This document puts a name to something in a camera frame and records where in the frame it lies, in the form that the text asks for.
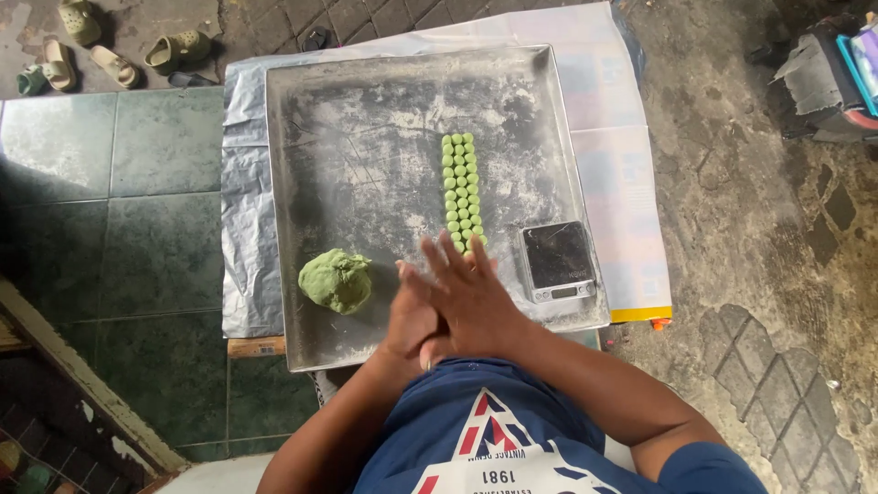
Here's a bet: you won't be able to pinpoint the person's left hand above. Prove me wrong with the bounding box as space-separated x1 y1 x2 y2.
380 259 447 373

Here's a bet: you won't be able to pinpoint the person's right hand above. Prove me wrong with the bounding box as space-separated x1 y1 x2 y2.
410 232 535 370

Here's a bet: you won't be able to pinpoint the green dough lump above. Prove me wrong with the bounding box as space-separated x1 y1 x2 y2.
298 248 373 316

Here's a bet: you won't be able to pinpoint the rows of green dough balls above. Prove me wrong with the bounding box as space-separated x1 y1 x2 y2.
441 132 489 256

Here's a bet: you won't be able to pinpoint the square metal tray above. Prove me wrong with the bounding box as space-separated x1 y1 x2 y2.
265 44 611 373

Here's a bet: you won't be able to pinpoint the silver digital kitchen scale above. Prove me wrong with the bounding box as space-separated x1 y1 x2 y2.
519 220 598 305

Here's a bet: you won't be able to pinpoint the brown cardboard box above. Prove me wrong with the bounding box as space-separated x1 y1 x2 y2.
227 335 288 359

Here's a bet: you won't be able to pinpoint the person's blue printed t-shirt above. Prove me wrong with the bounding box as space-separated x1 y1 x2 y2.
352 357 771 494

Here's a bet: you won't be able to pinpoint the white seat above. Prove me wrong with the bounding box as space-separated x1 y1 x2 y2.
154 453 275 494

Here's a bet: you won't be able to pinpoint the dark grey sandal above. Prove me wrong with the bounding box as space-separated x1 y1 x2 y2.
167 71 218 89

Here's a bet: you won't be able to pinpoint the olive green clog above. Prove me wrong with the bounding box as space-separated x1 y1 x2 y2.
171 29 212 64
143 35 182 77

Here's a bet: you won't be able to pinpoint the beige slide sandal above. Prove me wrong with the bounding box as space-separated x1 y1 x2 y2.
89 44 141 90
41 38 78 93

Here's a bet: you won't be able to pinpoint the pale green clog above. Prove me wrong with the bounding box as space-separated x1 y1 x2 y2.
58 0 103 48

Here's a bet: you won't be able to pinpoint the small dark green shoe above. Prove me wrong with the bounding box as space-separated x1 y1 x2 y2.
16 65 49 97

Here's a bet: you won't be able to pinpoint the heap of grey and coloured items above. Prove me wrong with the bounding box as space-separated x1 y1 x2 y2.
744 10 878 145

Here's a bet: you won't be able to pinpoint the wooden rack with wire mesh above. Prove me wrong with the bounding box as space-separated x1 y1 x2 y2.
0 274 189 494

